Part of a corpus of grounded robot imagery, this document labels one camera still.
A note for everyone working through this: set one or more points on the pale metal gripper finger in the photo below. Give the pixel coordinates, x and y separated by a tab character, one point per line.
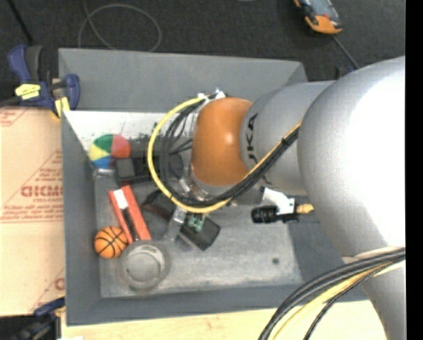
174	225

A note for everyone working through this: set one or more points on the grey metal bin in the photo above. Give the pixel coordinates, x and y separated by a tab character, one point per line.
232	260

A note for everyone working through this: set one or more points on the orange stapler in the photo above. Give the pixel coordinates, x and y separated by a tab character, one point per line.
131	211

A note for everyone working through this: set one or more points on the clear glass cup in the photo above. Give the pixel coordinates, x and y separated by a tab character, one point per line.
144	267

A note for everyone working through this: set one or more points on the orange basketball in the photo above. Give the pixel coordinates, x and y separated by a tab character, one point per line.
110	242

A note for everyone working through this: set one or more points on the black box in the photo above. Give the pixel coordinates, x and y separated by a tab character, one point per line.
128	170

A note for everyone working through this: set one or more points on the multicolour ball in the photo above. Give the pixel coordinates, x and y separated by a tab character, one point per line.
106	151

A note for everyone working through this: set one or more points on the brown cardboard board, red print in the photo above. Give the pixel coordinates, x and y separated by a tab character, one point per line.
27	175

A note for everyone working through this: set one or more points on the black cylinder on white bracket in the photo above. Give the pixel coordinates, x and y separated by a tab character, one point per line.
266	214

